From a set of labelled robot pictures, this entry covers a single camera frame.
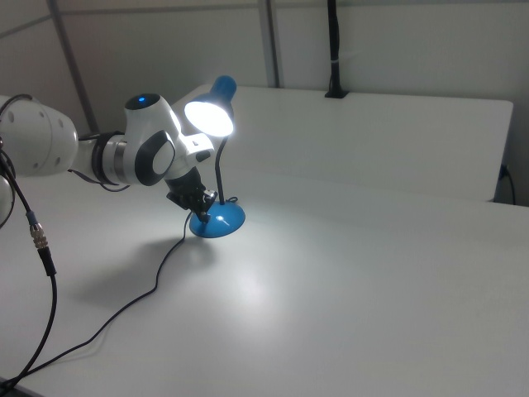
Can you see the black clamped pole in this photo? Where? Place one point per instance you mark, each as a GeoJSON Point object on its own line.
{"type": "Point", "coordinates": [334, 41]}

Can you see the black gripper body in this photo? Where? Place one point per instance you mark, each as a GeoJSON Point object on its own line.
{"type": "Point", "coordinates": [186, 190]}

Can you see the white table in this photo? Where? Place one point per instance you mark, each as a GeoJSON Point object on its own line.
{"type": "Point", "coordinates": [372, 136]}

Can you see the blue gooseneck desk lamp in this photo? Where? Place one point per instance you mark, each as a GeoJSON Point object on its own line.
{"type": "Point", "coordinates": [221, 219]}

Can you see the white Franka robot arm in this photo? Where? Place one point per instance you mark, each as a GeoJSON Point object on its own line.
{"type": "Point", "coordinates": [41, 140]}

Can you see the grey partition post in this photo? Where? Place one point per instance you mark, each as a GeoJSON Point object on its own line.
{"type": "Point", "coordinates": [270, 41]}
{"type": "Point", "coordinates": [74, 62]}

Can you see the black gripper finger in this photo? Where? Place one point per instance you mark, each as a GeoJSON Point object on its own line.
{"type": "Point", "coordinates": [211, 196]}
{"type": "Point", "coordinates": [204, 214]}

